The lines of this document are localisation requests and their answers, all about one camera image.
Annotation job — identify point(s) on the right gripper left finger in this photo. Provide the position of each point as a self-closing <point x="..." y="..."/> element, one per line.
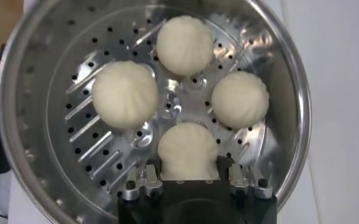
<point x="150" y="182"/>

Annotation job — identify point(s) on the perforated steel steamer basket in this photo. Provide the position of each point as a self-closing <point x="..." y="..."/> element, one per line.
<point x="45" y="121"/>

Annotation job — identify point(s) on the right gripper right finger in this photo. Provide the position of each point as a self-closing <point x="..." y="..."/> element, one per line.
<point x="238" y="182"/>

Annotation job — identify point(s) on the white steamed baozi bun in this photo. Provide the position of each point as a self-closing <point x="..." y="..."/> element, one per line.
<point x="124" y="94"/>
<point x="240" y="99"/>
<point x="183" y="45"/>
<point x="188" y="149"/>

